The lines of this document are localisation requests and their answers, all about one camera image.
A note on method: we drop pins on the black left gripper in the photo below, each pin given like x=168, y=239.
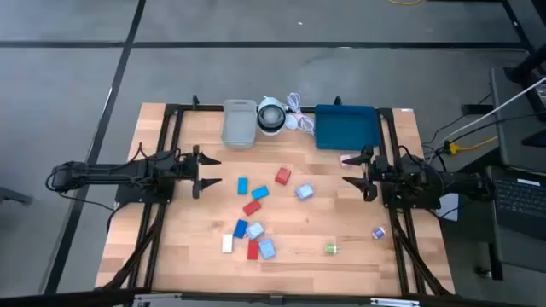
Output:
x=187, y=168

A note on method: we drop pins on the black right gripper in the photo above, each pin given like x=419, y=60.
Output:
x=379, y=170

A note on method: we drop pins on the pink charger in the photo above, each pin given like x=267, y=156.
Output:
x=344, y=158

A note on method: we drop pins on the cyan eraser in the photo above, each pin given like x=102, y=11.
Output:
x=242, y=186
x=260, y=192

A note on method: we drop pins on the red eraser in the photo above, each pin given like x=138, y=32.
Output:
x=252, y=250
x=252, y=207

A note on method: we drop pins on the light blue charger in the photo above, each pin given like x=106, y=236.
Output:
x=267, y=249
x=255, y=230
x=304, y=192

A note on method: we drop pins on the purple charger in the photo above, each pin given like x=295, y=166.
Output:
x=378, y=233

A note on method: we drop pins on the dark blue eraser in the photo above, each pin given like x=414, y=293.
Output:
x=240, y=229

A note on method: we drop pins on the white eraser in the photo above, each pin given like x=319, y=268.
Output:
x=227, y=243

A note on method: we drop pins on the red charger block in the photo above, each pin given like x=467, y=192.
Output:
x=283, y=176

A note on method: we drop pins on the green charger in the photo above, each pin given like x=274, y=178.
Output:
x=330, y=249

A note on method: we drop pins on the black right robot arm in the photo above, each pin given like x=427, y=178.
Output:
x=448, y=181

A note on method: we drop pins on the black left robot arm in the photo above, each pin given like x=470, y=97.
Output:
x=106, y=172

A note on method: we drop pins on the blue plastic tray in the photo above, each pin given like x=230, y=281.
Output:
x=347, y=128

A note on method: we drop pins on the grey plastic bin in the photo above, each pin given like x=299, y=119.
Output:
x=239, y=123

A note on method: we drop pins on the white paper sheet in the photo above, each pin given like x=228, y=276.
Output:
x=450, y=209

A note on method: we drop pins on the black power brick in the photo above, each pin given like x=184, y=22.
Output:
x=471, y=109

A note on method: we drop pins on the black caster wheel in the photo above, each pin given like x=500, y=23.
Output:
x=483, y=272

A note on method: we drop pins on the black laptop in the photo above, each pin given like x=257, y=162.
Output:
x=518, y=200

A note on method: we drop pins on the grey side desk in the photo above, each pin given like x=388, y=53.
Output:
x=516, y=128

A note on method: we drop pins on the black rig beam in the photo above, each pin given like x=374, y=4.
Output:
x=64, y=298

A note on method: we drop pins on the grey furniture leg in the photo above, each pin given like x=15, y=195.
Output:
x=15, y=196

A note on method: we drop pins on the black stand leg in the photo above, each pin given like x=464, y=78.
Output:
x=526, y=64

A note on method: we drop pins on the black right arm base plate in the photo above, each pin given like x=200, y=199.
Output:
x=426, y=204

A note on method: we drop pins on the black aluminium table frame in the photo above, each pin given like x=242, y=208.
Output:
x=403, y=239

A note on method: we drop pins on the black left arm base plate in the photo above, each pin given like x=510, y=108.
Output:
x=128, y=196

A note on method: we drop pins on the white round camera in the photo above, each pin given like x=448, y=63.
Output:
x=271, y=116

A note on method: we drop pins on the silver bracket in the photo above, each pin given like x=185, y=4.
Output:
x=158, y=300
x=394, y=302

